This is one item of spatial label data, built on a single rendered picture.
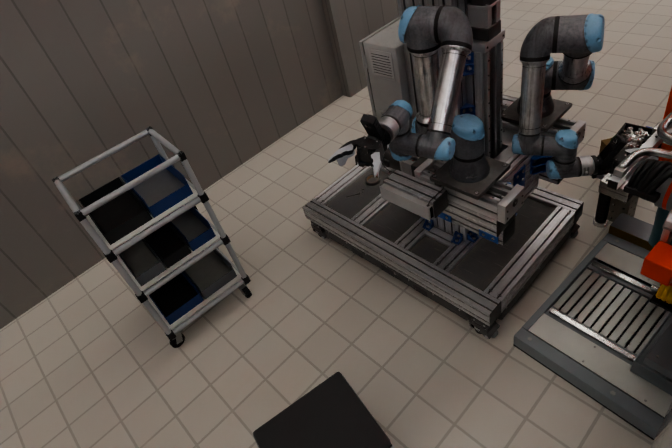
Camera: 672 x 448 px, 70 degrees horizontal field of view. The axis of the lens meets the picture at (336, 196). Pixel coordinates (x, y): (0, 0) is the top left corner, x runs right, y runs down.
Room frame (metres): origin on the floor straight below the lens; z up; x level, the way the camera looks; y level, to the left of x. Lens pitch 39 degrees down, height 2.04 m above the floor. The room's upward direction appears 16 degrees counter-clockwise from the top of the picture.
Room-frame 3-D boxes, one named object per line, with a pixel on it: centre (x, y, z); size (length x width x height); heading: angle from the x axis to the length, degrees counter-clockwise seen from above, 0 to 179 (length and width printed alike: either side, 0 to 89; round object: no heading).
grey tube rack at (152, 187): (1.90, 0.90, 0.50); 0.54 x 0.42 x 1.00; 120
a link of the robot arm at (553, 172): (1.30, -0.85, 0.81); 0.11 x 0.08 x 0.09; 75
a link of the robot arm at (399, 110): (1.32, -0.26, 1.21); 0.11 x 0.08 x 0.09; 138
